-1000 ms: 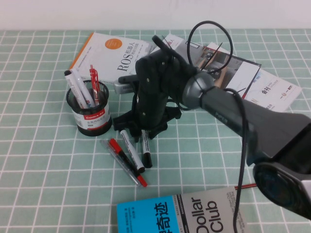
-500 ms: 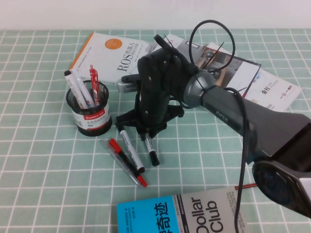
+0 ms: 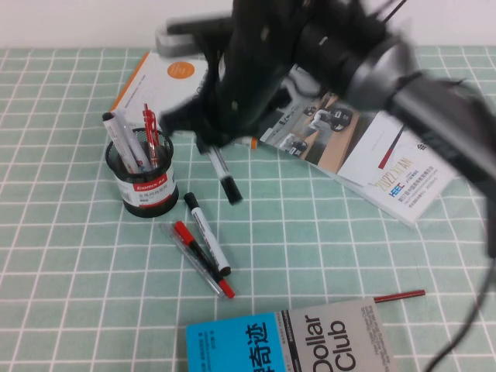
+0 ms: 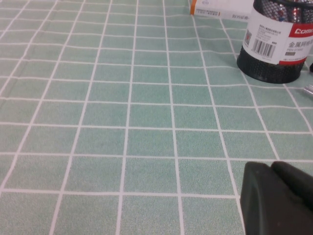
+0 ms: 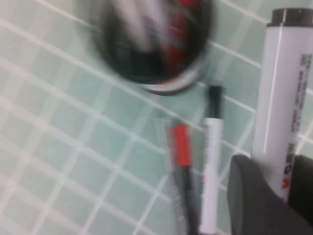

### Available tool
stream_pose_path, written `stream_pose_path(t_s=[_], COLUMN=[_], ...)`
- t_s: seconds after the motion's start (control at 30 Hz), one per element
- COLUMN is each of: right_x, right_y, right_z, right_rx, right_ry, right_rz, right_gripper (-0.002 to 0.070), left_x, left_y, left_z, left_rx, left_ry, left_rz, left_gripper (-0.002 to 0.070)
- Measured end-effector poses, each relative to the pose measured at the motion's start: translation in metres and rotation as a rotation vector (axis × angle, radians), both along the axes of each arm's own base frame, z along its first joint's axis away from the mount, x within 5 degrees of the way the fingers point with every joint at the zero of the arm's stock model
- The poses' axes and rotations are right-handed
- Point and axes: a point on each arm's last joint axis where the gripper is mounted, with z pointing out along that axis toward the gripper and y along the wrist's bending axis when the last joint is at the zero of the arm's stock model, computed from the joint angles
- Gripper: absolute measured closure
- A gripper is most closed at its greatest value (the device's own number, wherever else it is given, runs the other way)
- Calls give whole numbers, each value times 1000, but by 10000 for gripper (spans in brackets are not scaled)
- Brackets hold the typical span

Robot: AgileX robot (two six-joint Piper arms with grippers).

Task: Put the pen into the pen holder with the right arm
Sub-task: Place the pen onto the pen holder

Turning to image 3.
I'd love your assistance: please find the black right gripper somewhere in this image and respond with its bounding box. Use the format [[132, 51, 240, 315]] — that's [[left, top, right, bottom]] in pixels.
[[159, 0, 307, 156]]

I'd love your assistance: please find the white marker with black cap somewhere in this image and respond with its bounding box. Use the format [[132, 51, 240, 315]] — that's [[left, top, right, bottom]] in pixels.
[[102, 111, 141, 174], [205, 145, 245, 206], [183, 191, 233, 277]]

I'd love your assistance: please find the red ballpoint pen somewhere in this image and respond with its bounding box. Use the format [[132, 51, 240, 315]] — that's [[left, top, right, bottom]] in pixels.
[[142, 102, 160, 170]]

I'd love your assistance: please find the white pen with white end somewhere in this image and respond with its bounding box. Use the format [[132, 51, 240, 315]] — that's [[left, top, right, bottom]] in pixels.
[[112, 108, 153, 171]]

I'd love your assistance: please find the black mesh pen holder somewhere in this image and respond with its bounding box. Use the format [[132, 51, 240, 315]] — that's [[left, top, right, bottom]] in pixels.
[[105, 127, 180, 219]]

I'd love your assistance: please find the red and black marker pen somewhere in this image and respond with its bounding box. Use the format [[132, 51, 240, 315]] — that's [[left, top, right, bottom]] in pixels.
[[172, 221, 236, 300]]

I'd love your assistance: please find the clear gel pen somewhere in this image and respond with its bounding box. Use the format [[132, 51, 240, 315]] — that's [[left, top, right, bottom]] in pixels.
[[160, 223, 227, 299]]

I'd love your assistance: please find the white ROS book orange spine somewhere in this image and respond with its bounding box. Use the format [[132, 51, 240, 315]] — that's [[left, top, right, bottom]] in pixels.
[[109, 51, 259, 150]]

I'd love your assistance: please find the robot photo brochure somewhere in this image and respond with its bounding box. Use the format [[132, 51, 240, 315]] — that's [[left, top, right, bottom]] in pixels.
[[253, 64, 408, 189]]

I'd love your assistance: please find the green checkered tablecloth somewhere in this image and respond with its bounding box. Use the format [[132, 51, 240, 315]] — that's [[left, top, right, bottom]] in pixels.
[[0, 46, 496, 372]]

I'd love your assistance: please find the white HEEC catalogue book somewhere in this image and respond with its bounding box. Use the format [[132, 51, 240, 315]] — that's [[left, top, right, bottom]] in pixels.
[[319, 115, 458, 229]]

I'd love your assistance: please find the blue grey Dollar Club book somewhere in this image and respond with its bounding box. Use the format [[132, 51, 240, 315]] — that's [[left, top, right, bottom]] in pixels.
[[185, 296, 400, 372]]

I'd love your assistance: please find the red pencil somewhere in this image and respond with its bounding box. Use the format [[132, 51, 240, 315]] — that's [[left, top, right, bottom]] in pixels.
[[373, 289, 426, 304]]

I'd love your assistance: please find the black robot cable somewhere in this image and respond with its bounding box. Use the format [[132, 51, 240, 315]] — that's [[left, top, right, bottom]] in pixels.
[[424, 216, 496, 372]]

